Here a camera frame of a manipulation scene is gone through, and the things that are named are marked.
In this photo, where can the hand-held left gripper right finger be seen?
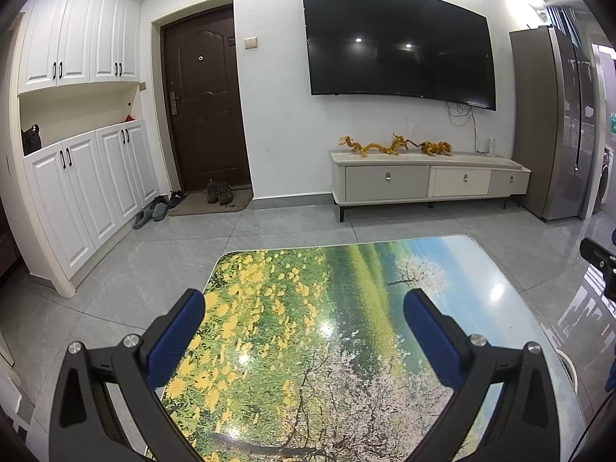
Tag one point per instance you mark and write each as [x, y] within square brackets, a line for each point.
[433, 337]

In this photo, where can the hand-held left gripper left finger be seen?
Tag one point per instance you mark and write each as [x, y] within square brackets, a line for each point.
[175, 337]

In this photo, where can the white round trash bin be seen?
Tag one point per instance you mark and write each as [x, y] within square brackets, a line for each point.
[570, 370]

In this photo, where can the white washing machine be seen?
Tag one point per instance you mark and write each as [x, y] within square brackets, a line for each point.
[607, 180]

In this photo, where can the grey slipper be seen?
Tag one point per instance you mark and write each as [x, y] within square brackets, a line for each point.
[160, 211]
[142, 220]

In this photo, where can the brown doormat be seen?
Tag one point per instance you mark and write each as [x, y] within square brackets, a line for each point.
[192, 208]

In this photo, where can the black shoe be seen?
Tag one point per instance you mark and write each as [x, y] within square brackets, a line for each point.
[176, 199]

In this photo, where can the grey refrigerator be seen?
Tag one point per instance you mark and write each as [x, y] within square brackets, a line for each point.
[548, 125]

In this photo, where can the white power strip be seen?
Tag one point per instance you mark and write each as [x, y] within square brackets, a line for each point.
[491, 146]

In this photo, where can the white television cabinet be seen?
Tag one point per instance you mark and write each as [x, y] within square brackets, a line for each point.
[385, 180]

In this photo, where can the white lower cabinets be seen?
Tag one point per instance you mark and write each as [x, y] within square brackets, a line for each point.
[82, 197]

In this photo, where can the white cabinets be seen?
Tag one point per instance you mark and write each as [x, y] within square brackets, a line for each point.
[72, 33]
[82, 197]

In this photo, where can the golden tiger figurine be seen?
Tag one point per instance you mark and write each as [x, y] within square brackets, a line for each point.
[435, 148]

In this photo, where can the small golden dragon figurine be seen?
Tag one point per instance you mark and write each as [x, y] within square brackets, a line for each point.
[402, 142]

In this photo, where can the long golden dragon figurine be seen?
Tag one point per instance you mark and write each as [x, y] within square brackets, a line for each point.
[368, 148]

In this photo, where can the blue curtain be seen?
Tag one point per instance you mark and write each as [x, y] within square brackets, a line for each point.
[562, 21]

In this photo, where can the dark brown door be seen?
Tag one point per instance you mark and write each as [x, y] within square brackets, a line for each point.
[204, 101]

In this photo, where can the black bag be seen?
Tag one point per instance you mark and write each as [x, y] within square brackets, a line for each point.
[31, 140]

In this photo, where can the white upper cabinets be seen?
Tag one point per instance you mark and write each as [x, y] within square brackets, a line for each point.
[72, 33]

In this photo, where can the black wall television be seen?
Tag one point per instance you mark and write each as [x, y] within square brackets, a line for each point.
[399, 43]

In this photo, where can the beige wall switch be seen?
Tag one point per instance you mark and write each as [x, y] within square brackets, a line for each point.
[250, 43]

